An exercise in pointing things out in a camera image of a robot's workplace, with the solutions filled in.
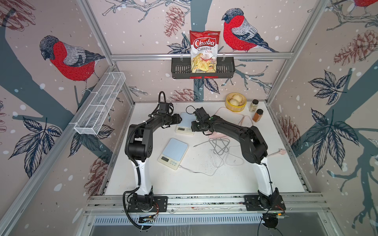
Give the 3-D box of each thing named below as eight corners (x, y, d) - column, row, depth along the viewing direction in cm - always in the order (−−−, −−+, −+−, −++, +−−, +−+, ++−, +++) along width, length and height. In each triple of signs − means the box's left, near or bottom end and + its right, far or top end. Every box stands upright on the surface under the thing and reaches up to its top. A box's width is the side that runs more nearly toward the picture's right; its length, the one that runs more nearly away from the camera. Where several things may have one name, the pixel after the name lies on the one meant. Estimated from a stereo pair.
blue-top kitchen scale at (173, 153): (156, 161, 89) (156, 160, 88) (170, 138, 100) (169, 137, 98) (177, 170, 86) (177, 169, 84) (189, 145, 97) (189, 144, 95)
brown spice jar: (253, 122, 110) (258, 113, 102) (252, 118, 113) (256, 108, 104) (258, 122, 110) (264, 113, 102) (257, 118, 113) (262, 108, 104)
